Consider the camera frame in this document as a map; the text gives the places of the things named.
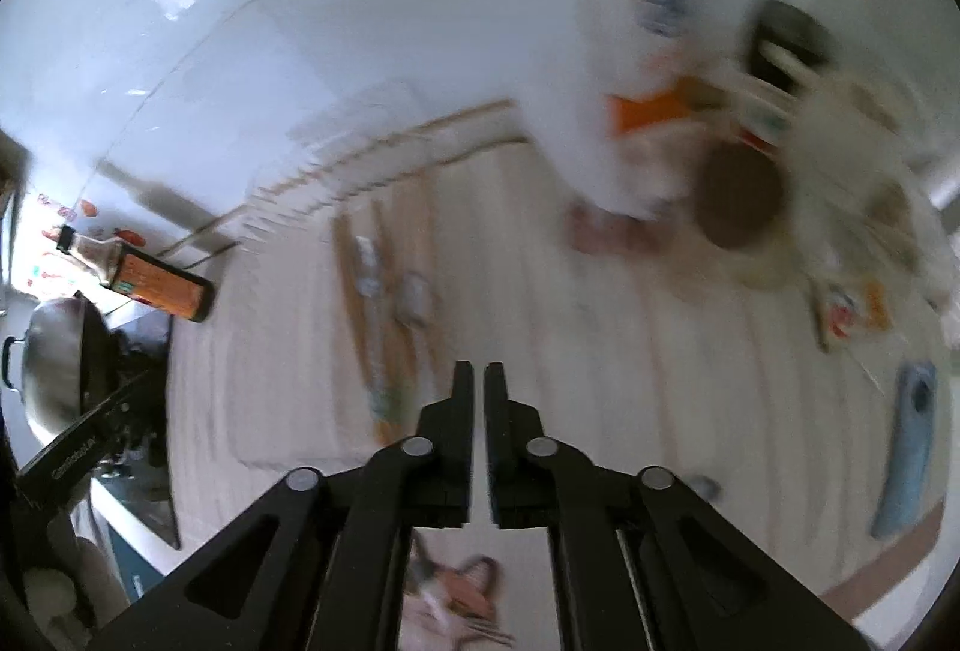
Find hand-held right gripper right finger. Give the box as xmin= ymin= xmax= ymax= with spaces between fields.
xmin=483 ymin=363 xmax=877 ymax=651

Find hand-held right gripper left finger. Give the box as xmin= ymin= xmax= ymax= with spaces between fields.
xmin=82 ymin=361 xmax=476 ymax=651

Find group of wooden chopsticks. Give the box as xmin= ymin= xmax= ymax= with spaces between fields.
xmin=330 ymin=201 xmax=451 ymax=449

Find black glass gas stove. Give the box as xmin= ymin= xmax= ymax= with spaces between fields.
xmin=94 ymin=321 xmax=182 ymax=551

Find steel wok pan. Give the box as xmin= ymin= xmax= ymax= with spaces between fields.
xmin=0 ymin=291 xmax=125 ymax=446

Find blue kitchen cabinet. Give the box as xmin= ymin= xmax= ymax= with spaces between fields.
xmin=101 ymin=508 xmax=170 ymax=603

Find cat printed striped mat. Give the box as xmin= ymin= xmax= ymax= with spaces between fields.
xmin=161 ymin=118 xmax=960 ymax=651

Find dark soy sauce bottle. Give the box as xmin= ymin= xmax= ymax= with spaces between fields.
xmin=56 ymin=227 xmax=216 ymax=323

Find jar with brown lid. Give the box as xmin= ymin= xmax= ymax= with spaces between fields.
xmin=688 ymin=147 xmax=792 ymax=288

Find small red yellow box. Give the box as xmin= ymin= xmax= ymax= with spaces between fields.
xmin=812 ymin=278 xmax=892 ymax=353

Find blue phone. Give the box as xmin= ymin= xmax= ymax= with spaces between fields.
xmin=870 ymin=361 xmax=940 ymax=541

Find white plastic bag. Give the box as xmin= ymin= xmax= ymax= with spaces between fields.
xmin=538 ymin=0 xmax=751 ymax=221

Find clear plastic bag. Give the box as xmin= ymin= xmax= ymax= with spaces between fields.
xmin=787 ymin=73 xmax=957 ymax=318

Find colourful wall stickers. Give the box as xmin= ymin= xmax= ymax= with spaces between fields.
xmin=26 ymin=192 xmax=147 ymax=292

